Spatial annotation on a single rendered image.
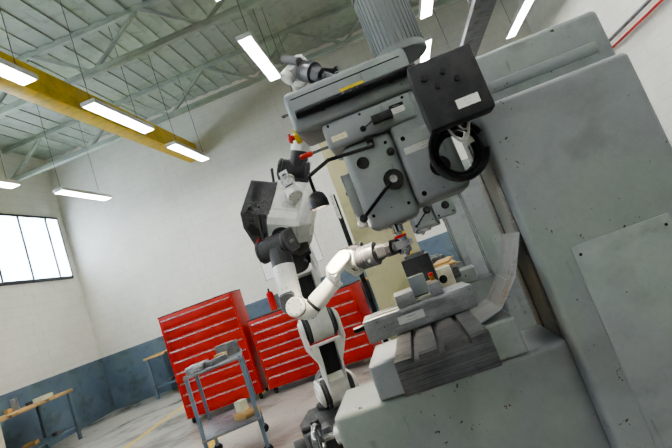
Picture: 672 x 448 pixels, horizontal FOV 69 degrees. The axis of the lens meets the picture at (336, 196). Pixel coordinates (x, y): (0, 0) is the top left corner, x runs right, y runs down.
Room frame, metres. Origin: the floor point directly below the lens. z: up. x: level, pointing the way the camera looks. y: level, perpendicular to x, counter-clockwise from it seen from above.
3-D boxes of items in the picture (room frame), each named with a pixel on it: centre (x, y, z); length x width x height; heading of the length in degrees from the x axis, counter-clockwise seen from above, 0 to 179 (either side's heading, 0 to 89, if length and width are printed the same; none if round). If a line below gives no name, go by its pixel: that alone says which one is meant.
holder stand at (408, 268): (2.21, -0.24, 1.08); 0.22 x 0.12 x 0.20; 171
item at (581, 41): (1.77, -0.67, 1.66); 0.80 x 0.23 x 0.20; 84
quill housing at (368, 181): (1.81, -0.17, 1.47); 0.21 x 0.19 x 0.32; 174
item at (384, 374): (1.82, -0.17, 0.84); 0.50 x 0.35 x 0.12; 84
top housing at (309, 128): (1.81, -0.18, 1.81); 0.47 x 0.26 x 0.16; 84
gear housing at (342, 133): (1.81, -0.21, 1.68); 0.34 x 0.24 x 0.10; 84
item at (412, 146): (1.79, -0.36, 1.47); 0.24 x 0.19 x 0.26; 174
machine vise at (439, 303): (1.62, -0.12, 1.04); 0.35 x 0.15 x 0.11; 87
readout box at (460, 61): (1.45, -0.44, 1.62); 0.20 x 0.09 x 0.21; 84
